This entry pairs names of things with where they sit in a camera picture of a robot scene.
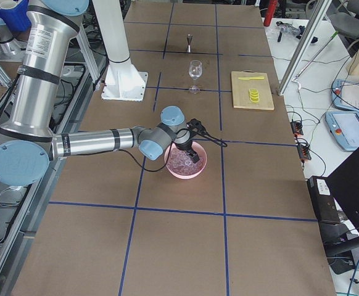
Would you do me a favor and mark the red cylinder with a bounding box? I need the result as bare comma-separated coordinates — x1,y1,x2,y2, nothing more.
263,0,279,27

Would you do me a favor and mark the yellow plastic knife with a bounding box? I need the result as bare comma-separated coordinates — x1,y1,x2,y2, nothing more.
238,76,265,81

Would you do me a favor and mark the pile of clear ice cubes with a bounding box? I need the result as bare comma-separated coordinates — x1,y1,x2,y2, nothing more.
167,148,205,176

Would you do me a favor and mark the black camera cable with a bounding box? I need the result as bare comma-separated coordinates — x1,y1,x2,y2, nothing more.
117,131,229,173

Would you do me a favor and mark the blue teach pendant right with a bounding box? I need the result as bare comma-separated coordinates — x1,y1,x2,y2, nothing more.
325,111,359,152

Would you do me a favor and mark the clear plastic bag with parts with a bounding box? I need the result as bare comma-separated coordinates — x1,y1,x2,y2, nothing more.
265,21,305,43

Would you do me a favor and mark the grey office chair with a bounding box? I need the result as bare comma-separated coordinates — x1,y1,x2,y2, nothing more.
329,1,359,49

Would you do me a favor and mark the steel double jigger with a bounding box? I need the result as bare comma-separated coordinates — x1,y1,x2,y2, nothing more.
186,34,193,53

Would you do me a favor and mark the metal rod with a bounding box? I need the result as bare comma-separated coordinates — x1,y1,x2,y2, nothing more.
291,30,339,83

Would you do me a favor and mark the blue teach pendant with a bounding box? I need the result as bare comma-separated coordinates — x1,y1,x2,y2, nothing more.
331,79,359,112
325,111,359,152

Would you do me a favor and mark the blue teach pendant left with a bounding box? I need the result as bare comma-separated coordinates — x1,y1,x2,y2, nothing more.
331,79,359,112

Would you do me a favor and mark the black device box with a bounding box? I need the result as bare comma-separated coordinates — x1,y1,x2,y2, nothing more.
307,176,348,224

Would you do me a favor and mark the aluminium frame post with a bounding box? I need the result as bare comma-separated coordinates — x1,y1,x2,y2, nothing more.
278,0,332,96

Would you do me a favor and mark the pink bowl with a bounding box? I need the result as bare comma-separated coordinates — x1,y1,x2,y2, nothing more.
164,142,207,179

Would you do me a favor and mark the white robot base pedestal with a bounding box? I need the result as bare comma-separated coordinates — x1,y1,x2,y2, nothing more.
93,0,148,102

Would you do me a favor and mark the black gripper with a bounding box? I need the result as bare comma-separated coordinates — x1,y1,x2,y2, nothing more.
174,129,200,163

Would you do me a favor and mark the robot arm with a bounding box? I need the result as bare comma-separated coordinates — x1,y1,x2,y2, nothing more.
0,1,199,186

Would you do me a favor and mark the clear wine glass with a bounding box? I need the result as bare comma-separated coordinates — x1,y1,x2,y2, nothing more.
188,60,202,94

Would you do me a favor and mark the bamboo cutting board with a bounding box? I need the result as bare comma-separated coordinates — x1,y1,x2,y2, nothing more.
231,71,274,110

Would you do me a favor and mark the computer monitor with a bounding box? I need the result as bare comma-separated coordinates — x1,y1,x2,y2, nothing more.
325,147,359,257

